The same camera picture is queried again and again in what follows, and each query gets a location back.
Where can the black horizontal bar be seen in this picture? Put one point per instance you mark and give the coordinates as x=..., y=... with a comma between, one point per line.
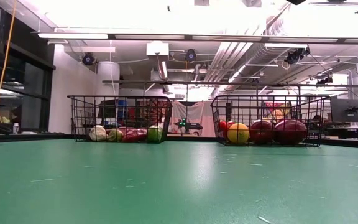
x=228, y=83

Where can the red bell pepper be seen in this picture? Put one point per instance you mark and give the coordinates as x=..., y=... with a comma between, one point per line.
x=290, y=131

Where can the white hanging cloth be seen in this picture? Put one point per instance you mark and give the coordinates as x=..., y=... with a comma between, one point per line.
x=197, y=112

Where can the white garlic bulb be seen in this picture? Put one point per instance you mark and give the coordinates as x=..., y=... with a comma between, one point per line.
x=98, y=133

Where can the green table mat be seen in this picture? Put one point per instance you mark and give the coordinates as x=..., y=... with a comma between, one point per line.
x=179, y=186

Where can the green cucumber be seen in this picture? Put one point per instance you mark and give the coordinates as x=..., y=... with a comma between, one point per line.
x=154, y=133

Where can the small white bottle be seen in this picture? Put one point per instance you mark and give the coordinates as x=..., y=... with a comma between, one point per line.
x=15, y=128

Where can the long dark red vegetable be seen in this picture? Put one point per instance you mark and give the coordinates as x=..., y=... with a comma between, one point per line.
x=130, y=135

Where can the round black blue device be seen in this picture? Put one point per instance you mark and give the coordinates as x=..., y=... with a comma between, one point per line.
x=88, y=59
x=190, y=55

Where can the black ceiling camera cluster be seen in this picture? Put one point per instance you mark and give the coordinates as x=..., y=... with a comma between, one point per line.
x=297, y=56

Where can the small robot green light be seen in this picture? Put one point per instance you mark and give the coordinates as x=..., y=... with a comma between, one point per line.
x=187, y=125

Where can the white cylindrical duct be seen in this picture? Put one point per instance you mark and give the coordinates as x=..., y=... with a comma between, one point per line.
x=107, y=77

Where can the dark red round fruit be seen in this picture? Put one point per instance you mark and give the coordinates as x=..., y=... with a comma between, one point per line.
x=261, y=131

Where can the black aluminium table frame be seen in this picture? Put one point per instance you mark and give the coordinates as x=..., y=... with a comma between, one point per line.
x=26, y=137

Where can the grey monitor back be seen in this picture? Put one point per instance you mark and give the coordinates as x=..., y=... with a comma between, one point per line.
x=348, y=110

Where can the brown potato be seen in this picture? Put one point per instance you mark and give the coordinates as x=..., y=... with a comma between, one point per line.
x=115, y=135

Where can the white ceiling box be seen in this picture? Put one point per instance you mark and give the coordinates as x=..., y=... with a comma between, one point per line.
x=157, y=48

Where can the black overhead camera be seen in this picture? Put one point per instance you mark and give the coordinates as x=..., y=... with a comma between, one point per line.
x=295, y=1

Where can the orange yellow mango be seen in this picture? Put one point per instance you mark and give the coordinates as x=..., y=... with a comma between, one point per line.
x=237, y=133

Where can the long ceiling light fixture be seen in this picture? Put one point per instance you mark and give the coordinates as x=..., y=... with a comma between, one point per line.
x=73, y=35

